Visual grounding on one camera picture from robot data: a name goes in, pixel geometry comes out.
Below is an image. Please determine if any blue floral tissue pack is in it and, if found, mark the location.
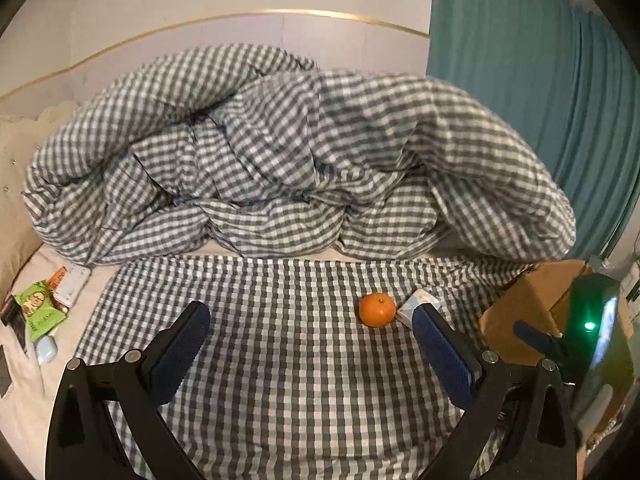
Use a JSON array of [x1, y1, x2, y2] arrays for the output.
[[396, 288, 440, 330]]

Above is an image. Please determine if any orange mandarin fruit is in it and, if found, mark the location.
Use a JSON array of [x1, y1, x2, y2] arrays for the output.
[[358, 292, 397, 328]]

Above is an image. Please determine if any brown cardboard box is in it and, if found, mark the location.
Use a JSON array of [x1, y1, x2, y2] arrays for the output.
[[478, 258, 637, 453]]

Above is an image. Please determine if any light blue small case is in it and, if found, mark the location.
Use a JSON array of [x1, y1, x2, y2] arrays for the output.
[[35, 335, 58, 364]]

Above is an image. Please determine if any green snack packet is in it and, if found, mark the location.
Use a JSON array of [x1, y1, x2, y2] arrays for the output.
[[14, 281, 66, 342]]

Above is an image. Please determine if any white orange flat box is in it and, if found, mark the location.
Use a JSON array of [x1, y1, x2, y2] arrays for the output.
[[47, 264, 91, 309]]

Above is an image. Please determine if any grey checkered bed sheet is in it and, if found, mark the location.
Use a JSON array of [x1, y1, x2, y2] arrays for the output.
[[76, 256, 524, 479]]

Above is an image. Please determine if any grey checkered duvet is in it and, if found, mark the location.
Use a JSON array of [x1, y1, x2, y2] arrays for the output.
[[23, 44, 576, 266]]

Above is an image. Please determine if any teal curtain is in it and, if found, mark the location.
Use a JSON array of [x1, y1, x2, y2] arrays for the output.
[[427, 0, 639, 258]]

